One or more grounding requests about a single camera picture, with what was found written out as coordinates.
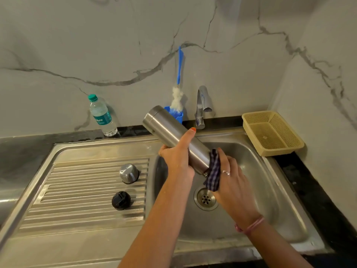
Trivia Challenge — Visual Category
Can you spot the stainless steel sink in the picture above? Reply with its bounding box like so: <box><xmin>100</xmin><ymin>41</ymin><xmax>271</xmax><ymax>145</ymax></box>
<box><xmin>0</xmin><ymin>128</ymin><xmax>332</xmax><ymax>268</ymax></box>

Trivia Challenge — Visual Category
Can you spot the black stopper lid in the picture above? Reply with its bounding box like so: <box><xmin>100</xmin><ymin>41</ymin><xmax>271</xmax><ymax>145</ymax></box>
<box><xmin>111</xmin><ymin>191</ymin><xmax>132</xmax><ymax>211</ymax></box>

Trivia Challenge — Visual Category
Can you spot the blue white bottle brush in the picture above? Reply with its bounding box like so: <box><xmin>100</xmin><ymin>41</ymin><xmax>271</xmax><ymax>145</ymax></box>
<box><xmin>170</xmin><ymin>46</ymin><xmax>184</xmax><ymax>114</ymax></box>

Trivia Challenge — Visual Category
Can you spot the person's left hand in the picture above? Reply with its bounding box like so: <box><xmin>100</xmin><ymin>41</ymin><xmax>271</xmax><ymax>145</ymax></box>
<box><xmin>158</xmin><ymin>127</ymin><xmax>197</xmax><ymax>182</ymax></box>

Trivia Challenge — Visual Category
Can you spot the stainless steel flask body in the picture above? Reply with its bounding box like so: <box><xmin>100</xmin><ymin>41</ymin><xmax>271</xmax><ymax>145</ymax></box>
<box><xmin>142</xmin><ymin>105</ymin><xmax>211</xmax><ymax>176</ymax></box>

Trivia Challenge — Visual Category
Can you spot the blue plastic brush holder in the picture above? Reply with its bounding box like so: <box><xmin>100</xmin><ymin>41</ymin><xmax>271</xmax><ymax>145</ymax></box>
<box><xmin>164</xmin><ymin>106</ymin><xmax>184</xmax><ymax>125</ymax></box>

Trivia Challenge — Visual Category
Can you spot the yellow plastic basket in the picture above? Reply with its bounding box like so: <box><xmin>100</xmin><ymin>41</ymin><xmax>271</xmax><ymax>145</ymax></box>
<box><xmin>241</xmin><ymin>111</ymin><xmax>305</xmax><ymax>157</ymax></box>

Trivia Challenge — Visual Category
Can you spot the pink thread bracelet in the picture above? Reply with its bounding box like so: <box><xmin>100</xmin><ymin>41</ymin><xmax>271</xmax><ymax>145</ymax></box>
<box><xmin>234</xmin><ymin>215</ymin><xmax>266</xmax><ymax>235</ymax></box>

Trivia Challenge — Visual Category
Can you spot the steel cup cap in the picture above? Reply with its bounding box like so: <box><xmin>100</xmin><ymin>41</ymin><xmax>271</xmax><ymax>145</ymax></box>
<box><xmin>119</xmin><ymin>163</ymin><xmax>140</xmax><ymax>185</ymax></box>

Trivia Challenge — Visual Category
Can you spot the person's right hand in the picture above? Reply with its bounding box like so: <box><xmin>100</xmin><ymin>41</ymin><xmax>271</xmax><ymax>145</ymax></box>
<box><xmin>212</xmin><ymin>147</ymin><xmax>263</xmax><ymax>229</ymax></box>

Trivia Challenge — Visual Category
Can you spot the chrome faucet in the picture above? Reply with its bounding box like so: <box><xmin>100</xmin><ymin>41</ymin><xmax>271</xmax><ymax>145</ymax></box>
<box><xmin>194</xmin><ymin>85</ymin><xmax>213</xmax><ymax>130</ymax></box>

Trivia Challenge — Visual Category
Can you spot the dark checked cloth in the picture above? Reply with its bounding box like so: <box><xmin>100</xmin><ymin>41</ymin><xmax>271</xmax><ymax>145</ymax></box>
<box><xmin>203</xmin><ymin>149</ymin><xmax>222</xmax><ymax>192</ymax></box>

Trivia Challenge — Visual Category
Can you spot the clear plastic water bottle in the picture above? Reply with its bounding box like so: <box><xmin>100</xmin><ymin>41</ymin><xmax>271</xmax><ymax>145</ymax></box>
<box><xmin>88</xmin><ymin>94</ymin><xmax>118</xmax><ymax>137</ymax></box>

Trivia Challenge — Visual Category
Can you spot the person's left forearm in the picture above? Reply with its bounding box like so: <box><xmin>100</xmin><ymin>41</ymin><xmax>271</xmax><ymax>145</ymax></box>
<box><xmin>118</xmin><ymin>175</ymin><xmax>195</xmax><ymax>268</ymax></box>

